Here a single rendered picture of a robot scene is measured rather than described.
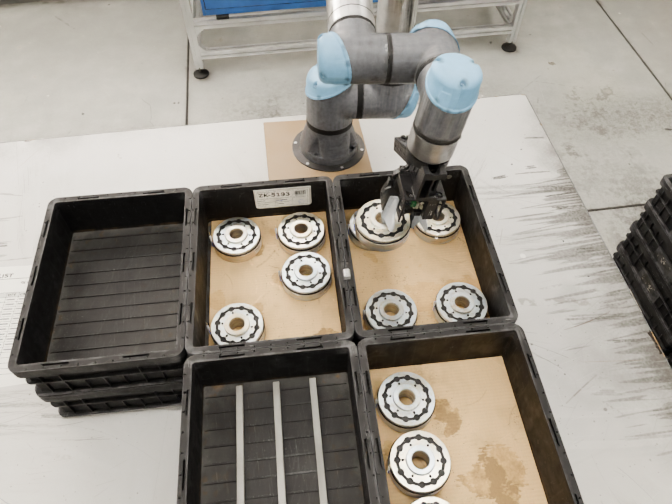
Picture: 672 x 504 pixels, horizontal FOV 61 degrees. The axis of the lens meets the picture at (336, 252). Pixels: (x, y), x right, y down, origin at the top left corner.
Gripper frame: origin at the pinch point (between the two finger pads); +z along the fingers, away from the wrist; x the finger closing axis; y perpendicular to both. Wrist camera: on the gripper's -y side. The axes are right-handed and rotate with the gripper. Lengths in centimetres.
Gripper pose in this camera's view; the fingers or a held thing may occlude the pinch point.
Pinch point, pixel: (399, 219)
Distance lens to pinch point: 107.4
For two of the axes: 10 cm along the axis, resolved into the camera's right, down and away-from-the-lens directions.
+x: 9.8, -0.2, 1.8
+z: -1.3, 5.9, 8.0
